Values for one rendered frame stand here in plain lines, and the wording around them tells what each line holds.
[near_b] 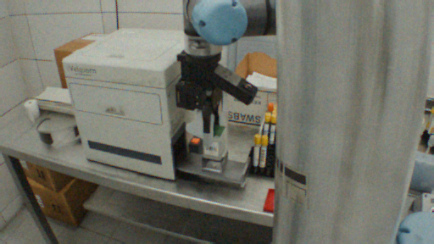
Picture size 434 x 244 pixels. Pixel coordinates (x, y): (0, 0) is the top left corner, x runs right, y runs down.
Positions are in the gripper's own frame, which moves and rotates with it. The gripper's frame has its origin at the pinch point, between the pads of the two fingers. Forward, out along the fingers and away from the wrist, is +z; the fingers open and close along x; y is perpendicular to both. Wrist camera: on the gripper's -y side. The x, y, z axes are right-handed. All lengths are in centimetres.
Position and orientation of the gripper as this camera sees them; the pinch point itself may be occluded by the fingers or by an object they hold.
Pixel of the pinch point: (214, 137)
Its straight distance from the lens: 71.9
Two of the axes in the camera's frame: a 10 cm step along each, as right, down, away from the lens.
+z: 0.0, 8.5, 5.3
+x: -2.9, 5.1, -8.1
